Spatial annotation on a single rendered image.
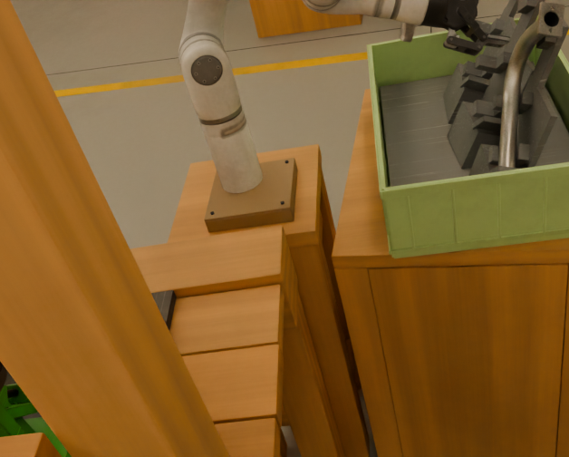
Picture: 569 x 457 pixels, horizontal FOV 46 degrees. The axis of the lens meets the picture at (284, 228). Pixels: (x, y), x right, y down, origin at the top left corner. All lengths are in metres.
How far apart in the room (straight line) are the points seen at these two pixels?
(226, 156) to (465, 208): 0.49
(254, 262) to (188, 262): 0.13
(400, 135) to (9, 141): 1.24
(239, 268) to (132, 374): 0.72
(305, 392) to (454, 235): 0.49
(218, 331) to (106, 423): 0.61
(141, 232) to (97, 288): 2.52
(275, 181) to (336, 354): 0.45
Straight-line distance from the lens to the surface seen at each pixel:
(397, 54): 1.76
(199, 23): 1.35
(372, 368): 1.62
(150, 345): 0.56
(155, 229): 2.98
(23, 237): 0.44
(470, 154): 1.43
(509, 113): 1.30
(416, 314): 1.46
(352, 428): 1.86
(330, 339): 1.58
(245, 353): 1.11
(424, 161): 1.48
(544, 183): 1.27
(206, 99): 1.33
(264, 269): 1.21
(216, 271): 1.24
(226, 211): 1.40
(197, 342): 1.16
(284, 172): 1.46
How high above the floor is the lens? 1.69
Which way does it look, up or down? 38 degrees down
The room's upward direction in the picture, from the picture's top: 16 degrees counter-clockwise
